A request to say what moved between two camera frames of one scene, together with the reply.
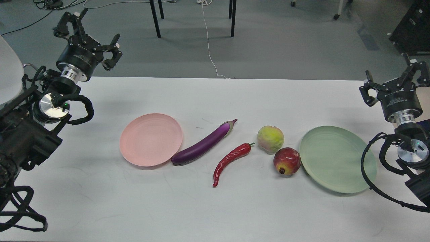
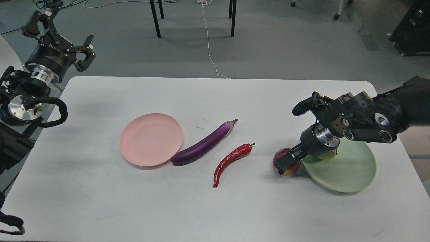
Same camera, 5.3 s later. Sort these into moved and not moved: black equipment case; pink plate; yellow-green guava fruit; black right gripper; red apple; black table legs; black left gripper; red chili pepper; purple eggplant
Moved: black left gripper; black right gripper; yellow-green guava fruit
Not moved: black table legs; purple eggplant; red chili pepper; red apple; pink plate; black equipment case
